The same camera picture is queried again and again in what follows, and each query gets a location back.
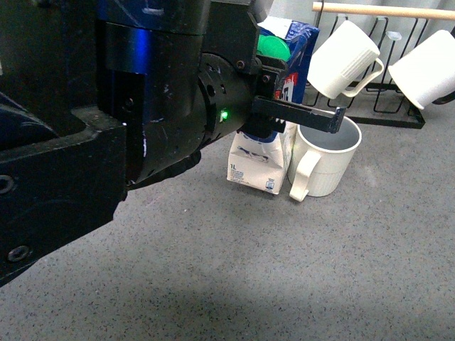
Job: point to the black wire mug rack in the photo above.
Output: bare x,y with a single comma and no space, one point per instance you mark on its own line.
380,103

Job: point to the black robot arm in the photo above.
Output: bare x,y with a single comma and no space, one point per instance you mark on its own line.
102,97

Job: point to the cream ribbed hanging mug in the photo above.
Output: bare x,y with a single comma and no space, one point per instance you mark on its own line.
346,54

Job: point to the blue white milk carton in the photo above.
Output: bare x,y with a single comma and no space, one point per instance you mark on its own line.
263,163

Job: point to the cream plain hanging mug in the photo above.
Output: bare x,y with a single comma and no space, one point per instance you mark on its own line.
427,72

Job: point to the cream ribbed mug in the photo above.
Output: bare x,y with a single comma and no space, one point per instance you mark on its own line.
319,159
346,54

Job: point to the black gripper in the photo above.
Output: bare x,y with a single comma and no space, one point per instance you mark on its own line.
238,85

